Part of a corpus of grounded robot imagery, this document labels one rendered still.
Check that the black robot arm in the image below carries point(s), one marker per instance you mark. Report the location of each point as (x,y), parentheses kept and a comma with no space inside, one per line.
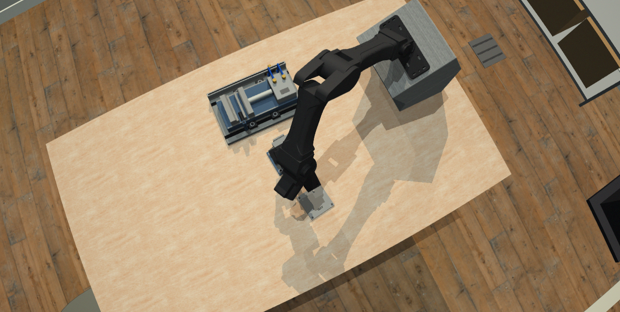
(341,70)

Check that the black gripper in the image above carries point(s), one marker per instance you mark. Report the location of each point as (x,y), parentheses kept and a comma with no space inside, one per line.
(274,152)

